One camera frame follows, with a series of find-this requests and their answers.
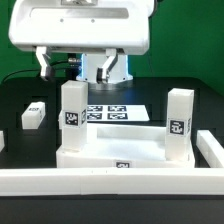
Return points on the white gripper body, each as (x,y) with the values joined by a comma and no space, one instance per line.
(81,27)

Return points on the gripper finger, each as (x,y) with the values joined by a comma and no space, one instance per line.
(103,73)
(43,54)

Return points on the white desk top tray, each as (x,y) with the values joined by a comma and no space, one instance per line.
(122,146)

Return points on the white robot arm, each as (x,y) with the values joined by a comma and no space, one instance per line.
(91,61)

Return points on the black post with connector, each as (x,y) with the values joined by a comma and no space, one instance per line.
(74,66)

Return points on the white marker base plate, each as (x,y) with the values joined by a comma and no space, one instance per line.
(113,113)

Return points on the white left obstacle wall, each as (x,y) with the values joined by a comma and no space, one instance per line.
(2,142)

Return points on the white obstacle wall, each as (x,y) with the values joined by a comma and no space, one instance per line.
(210,148)
(115,181)
(2,142)

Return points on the white front obstacle wall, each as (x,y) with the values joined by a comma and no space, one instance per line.
(115,181)

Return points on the white right obstacle wall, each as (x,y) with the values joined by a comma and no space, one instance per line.
(210,148)

